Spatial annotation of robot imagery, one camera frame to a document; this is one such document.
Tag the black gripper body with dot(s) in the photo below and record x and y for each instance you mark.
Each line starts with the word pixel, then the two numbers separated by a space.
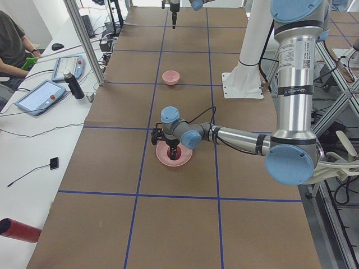
pixel 174 9
pixel 171 142

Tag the pink bowl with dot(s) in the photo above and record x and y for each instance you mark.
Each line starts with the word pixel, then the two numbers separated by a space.
pixel 171 77

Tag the red yellow apple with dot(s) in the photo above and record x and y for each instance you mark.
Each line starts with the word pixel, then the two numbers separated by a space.
pixel 178 153

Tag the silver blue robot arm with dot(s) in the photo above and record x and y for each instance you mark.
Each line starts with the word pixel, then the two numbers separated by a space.
pixel 291 152
pixel 195 4

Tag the pink plate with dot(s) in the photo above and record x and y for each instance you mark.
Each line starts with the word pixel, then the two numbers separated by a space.
pixel 163 152

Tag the black keyboard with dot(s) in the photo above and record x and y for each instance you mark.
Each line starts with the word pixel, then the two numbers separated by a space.
pixel 88 26

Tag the far teach pendant tablet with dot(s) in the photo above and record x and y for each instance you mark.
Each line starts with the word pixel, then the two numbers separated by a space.
pixel 74 64

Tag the teach pendant tablet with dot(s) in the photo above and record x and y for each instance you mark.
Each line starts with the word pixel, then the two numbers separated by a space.
pixel 74 64
pixel 38 100

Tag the black water bottle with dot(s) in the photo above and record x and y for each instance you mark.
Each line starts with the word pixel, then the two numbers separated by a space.
pixel 73 84

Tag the small black square sensor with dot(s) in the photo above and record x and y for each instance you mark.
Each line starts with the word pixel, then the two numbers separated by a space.
pixel 54 163

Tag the black computer mouse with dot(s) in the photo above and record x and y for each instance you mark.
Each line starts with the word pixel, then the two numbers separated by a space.
pixel 57 46

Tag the near teach pendant tablet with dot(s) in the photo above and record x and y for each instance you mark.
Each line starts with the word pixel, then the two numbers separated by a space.
pixel 38 100

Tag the seated person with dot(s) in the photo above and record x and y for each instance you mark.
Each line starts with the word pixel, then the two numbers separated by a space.
pixel 15 49

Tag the red cylinder tube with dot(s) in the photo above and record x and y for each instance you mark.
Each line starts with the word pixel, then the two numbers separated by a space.
pixel 17 230

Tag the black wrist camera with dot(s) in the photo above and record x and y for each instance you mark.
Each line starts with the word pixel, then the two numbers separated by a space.
pixel 157 134

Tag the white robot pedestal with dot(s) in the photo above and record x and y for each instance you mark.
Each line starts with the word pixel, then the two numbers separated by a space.
pixel 244 81

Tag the aluminium frame post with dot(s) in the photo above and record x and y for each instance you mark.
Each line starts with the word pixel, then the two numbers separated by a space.
pixel 81 32

